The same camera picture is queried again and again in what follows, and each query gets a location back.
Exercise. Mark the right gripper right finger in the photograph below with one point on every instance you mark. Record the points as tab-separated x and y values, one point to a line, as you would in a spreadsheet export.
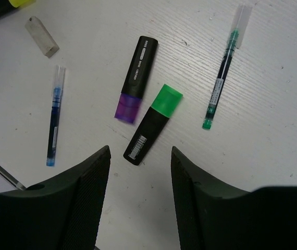
212	214

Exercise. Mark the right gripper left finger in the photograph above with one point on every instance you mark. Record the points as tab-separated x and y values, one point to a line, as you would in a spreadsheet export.
62	212

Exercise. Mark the green cap black highlighter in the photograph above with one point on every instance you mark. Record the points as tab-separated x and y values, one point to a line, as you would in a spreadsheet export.
152	124

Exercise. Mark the blue ink pen refill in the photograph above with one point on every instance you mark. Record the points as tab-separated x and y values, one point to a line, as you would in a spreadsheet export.
57	94

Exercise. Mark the purple cap black highlighter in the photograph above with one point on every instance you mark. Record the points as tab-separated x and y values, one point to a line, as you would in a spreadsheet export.
136	79

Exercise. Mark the green ink pen refill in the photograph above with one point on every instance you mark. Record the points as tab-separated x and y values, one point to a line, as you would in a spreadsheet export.
234	42

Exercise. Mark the grey white eraser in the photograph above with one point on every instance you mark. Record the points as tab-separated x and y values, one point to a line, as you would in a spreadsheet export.
41	36

